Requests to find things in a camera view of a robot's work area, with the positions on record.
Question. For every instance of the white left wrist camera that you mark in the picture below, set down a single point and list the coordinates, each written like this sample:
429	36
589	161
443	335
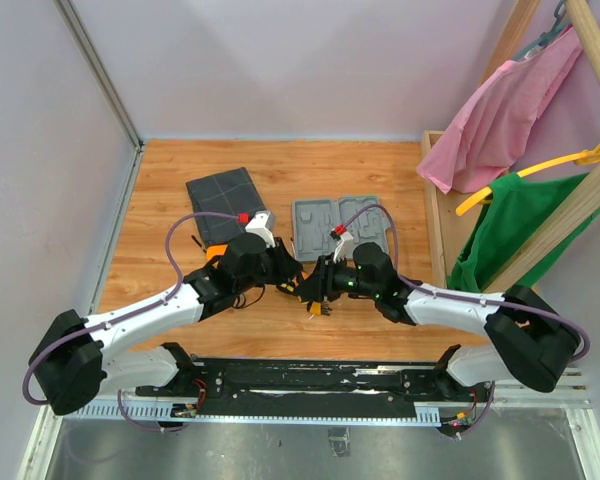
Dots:
262	225

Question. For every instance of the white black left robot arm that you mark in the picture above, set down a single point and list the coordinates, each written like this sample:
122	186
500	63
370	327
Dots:
76	358

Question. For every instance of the black yellow thick screwdriver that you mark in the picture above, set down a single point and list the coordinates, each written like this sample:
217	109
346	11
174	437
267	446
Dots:
287	288

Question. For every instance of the aluminium frame rail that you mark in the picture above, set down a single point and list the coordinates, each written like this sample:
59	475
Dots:
168	412

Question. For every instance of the teal clothes hanger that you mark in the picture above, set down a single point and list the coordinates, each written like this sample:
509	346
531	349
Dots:
560	24

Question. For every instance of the green shirt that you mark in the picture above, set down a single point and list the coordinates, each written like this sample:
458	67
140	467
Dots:
517	209

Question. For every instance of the orange black hex key set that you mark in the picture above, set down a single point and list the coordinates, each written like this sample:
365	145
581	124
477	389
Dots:
319	308

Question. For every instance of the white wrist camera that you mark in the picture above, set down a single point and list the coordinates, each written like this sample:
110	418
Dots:
262	225
344	247

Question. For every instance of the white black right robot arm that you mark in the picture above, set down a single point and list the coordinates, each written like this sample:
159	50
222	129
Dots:
526	340

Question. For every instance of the pink shirt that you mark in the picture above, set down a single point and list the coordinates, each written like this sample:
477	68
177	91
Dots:
491	130

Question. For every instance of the dark grey checked cloth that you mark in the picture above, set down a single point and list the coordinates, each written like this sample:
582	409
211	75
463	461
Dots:
231	192

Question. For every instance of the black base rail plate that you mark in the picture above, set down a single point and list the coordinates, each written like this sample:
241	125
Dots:
308	389

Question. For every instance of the grey plastic tool case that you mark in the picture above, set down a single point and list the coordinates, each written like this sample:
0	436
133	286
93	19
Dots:
318	222

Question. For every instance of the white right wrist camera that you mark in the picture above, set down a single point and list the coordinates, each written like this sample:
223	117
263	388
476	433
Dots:
344	247

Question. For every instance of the orange tape measure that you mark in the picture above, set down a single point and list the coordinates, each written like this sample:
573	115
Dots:
215	250

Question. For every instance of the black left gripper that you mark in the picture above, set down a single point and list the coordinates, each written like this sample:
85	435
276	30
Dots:
286	266

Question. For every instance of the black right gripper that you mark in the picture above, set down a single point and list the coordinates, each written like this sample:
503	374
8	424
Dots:
312	288

